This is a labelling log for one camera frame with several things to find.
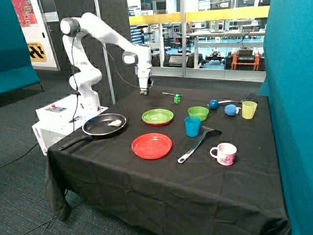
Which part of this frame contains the black frying pan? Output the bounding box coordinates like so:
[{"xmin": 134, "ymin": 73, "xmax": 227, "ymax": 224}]
[{"xmin": 58, "ymin": 113, "xmax": 127, "ymax": 151}]

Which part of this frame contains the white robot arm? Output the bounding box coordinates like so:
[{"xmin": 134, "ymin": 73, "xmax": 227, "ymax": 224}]
[{"xmin": 60, "ymin": 12, "xmax": 153, "ymax": 114}]

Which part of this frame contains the dark blue ball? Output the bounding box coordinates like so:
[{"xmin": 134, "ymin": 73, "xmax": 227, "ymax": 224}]
[{"xmin": 208, "ymin": 99, "xmax": 219, "ymax": 110}]

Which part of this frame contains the teal partition right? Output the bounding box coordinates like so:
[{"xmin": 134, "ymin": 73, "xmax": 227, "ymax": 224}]
[{"xmin": 259, "ymin": 0, "xmax": 313, "ymax": 235}]

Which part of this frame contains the teal sofa left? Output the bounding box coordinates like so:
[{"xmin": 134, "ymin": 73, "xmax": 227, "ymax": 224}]
[{"xmin": 0, "ymin": 0, "xmax": 41, "ymax": 94}]

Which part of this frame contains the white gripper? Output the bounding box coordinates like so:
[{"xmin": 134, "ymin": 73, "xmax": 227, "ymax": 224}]
[{"xmin": 137, "ymin": 69, "xmax": 153, "ymax": 95}]

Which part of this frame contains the black tablecloth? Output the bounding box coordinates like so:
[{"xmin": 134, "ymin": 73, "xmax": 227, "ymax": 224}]
[{"xmin": 44, "ymin": 87, "xmax": 291, "ymax": 235}]

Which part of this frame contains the yellow cup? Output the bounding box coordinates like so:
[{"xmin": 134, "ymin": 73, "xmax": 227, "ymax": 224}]
[{"xmin": 242, "ymin": 101, "xmax": 257, "ymax": 119}]

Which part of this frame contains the green bowl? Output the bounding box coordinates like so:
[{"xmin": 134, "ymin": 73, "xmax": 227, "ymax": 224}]
[{"xmin": 188, "ymin": 106, "xmax": 209, "ymax": 121}]

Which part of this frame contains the green cube toy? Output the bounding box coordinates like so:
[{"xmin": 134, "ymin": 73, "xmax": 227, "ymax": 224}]
[{"xmin": 174, "ymin": 94, "xmax": 181, "ymax": 104}]

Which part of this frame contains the white garlic toy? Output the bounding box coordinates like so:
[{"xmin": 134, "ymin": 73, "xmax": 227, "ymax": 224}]
[{"xmin": 108, "ymin": 120, "xmax": 122, "ymax": 127}]

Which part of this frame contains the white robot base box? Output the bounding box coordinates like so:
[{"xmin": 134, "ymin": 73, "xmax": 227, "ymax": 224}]
[{"xmin": 32, "ymin": 94, "xmax": 107, "ymax": 155}]

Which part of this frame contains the yellow black sign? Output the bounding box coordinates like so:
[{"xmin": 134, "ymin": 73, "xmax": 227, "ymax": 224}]
[{"xmin": 27, "ymin": 42, "xmax": 47, "ymax": 63}]

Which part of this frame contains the light blue ball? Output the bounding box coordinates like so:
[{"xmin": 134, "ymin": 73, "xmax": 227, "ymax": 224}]
[{"xmin": 224, "ymin": 104, "xmax": 238, "ymax": 117}]

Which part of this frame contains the black spatula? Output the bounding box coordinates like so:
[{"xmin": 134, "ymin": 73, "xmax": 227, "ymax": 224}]
[{"xmin": 178, "ymin": 125, "xmax": 222, "ymax": 164}]

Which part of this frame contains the red poster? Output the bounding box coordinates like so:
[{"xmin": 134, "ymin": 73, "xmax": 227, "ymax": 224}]
[{"xmin": 11, "ymin": 0, "xmax": 38, "ymax": 27}]

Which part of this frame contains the pink white mug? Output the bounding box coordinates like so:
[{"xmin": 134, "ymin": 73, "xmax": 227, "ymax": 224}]
[{"xmin": 210, "ymin": 142, "xmax": 237, "ymax": 166}]

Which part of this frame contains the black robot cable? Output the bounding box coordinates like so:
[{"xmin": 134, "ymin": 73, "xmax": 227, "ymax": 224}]
[{"xmin": 0, "ymin": 29, "xmax": 141, "ymax": 168}]

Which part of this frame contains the red plate under green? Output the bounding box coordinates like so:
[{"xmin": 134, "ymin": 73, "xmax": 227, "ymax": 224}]
[{"xmin": 144, "ymin": 120, "xmax": 172, "ymax": 127}]

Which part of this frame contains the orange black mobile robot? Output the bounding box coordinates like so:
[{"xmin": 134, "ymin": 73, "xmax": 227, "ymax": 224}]
[{"xmin": 231, "ymin": 47, "xmax": 260, "ymax": 71}]

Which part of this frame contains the metal fork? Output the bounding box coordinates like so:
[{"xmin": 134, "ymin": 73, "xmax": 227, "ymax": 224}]
[{"xmin": 218, "ymin": 93, "xmax": 256, "ymax": 104}]

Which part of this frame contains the blue cup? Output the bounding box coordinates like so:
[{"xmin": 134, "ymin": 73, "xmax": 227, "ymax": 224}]
[{"xmin": 184, "ymin": 117, "xmax": 201, "ymax": 138}]

